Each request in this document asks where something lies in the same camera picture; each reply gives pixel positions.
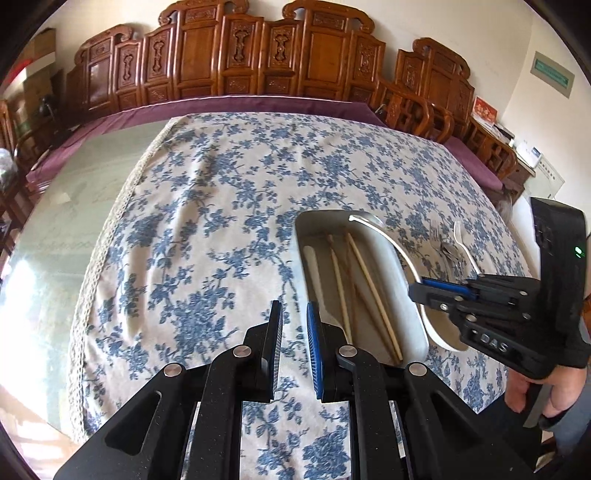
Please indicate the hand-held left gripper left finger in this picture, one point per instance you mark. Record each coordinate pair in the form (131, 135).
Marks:
(276, 355)

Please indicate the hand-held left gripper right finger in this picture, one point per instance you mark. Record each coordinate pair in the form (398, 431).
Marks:
(315, 355)

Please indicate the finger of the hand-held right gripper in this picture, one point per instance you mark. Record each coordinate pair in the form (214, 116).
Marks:
(445, 283)
(434, 300)

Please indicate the white round plate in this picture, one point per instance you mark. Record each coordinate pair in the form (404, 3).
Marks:
(438, 335)

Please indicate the metal tin box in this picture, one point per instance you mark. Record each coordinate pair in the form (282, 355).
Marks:
(318, 307)

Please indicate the wooden chopstick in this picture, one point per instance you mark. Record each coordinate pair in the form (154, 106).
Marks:
(373, 295)
(339, 286)

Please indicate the person's right hand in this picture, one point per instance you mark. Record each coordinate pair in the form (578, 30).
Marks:
(568, 390)

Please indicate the metal spoon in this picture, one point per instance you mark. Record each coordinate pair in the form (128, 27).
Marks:
(450, 252)

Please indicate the white plastic fork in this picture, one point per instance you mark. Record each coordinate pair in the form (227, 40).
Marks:
(466, 251)

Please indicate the metal fork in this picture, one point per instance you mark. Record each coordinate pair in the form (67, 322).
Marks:
(434, 232)

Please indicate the wooden side table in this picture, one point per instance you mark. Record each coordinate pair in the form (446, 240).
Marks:
(517, 170)

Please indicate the purple armchair cushion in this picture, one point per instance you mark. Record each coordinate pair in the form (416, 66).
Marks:
(475, 161)

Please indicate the white tabletop device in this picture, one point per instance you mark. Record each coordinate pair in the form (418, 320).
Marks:
(530, 154)

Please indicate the blue floral tablecloth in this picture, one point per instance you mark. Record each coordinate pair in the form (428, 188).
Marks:
(207, 207)

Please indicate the red desk calendar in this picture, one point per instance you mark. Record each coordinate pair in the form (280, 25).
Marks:
(485, 112)

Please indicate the carved wooden armchair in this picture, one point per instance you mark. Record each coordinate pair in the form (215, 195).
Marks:
(415, 92)

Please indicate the purple bench cushion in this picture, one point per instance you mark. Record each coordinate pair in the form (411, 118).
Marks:
(138, 120)

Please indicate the carved wooden sofa bench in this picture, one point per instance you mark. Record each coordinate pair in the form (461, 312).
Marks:
(207, 55)

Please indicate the black desk lamp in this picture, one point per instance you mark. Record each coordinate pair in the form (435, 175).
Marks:
(46, 107)

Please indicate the white wall panel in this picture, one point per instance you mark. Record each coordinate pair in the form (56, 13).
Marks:
(547, 180)

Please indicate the green wall box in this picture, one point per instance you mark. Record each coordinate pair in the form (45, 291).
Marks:
(553, 74)

